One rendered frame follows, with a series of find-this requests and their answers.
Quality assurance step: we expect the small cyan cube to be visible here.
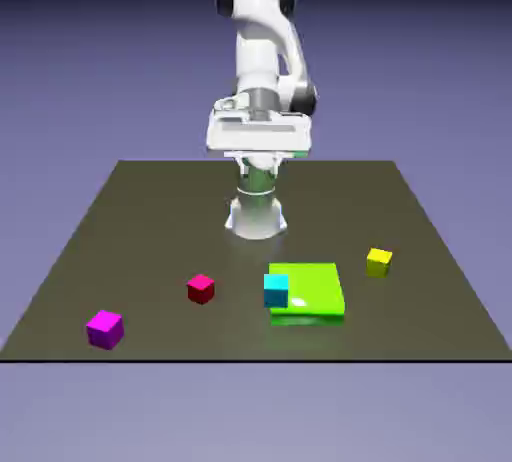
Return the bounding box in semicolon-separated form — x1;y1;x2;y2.
263;273;290;309

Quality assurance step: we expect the small yellow cube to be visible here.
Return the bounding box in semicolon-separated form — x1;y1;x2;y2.
365;247;394;280

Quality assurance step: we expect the small red cube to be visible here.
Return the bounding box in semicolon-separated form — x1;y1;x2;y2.
186;273;216;306

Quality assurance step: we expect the small magenta cube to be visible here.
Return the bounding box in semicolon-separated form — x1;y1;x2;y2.
85;309;125;351

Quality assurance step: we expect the large green box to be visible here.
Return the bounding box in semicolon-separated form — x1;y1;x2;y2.
268;262;346;327

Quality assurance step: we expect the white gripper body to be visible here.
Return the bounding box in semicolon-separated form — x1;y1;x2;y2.
205;108;314;160

